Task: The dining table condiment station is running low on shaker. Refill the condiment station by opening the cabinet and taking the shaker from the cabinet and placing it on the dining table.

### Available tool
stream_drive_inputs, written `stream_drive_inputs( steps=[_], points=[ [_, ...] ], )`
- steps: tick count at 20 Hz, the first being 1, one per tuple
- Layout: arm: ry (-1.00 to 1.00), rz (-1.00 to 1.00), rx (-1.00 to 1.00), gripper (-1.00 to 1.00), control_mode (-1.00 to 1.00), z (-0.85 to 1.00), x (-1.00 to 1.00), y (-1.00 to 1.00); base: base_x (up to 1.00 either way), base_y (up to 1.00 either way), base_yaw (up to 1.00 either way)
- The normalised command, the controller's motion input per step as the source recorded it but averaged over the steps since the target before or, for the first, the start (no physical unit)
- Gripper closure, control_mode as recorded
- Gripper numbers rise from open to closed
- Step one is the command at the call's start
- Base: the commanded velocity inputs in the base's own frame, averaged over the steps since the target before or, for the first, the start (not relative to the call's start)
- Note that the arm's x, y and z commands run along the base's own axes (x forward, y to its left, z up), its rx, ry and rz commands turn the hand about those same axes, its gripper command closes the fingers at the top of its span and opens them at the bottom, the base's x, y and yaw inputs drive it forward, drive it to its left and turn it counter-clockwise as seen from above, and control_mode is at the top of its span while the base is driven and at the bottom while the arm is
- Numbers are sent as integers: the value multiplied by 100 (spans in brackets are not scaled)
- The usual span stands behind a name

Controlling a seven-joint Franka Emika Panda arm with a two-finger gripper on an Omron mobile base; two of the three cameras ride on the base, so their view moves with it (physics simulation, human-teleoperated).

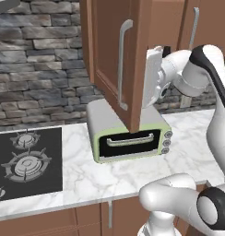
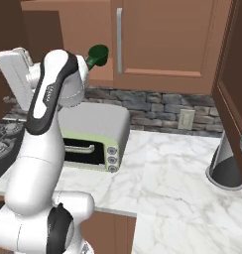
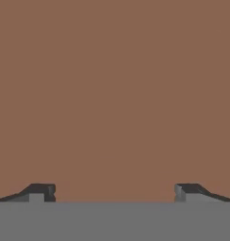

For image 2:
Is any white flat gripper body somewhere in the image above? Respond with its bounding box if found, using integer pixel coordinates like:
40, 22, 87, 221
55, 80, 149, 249
0, 47, 37, 111

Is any dark brown tall cabinet door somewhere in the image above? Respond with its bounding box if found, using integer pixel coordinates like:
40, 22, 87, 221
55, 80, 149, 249
211, 0, 242, 191

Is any dark brown range hood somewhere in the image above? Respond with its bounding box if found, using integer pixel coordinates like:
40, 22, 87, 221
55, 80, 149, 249
0, 0, 65, 121

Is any black hob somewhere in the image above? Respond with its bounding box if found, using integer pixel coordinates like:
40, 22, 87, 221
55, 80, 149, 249
0, 118, 29, 179

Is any grey and green toaster oven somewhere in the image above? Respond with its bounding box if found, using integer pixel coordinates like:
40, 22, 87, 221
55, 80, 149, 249
56, 101, 132, 174

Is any brown base cupboard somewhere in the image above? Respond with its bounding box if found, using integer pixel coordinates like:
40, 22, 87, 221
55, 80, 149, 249
78, 210, 138, 254

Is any grey and white conical appliance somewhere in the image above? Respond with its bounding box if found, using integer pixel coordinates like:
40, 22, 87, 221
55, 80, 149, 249
204, 131, 242, 191

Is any green cup with handle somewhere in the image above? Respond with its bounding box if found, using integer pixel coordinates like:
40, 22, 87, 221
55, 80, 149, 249
85, 44, 110, 71

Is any silver toaster oven handle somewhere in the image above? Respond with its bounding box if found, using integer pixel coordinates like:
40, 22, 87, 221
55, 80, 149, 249
63, 144, 96, 155

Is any long silver cabinet door handle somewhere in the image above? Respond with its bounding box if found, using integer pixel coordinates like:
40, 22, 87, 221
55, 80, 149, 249
116, 7, 124, 76

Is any brown wall cabinet door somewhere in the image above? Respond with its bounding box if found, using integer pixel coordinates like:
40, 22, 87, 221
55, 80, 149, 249
110, 0, 233, 95

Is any beige wall socket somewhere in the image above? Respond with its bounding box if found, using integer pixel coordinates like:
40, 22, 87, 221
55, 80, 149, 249
178, 108, 196, 131

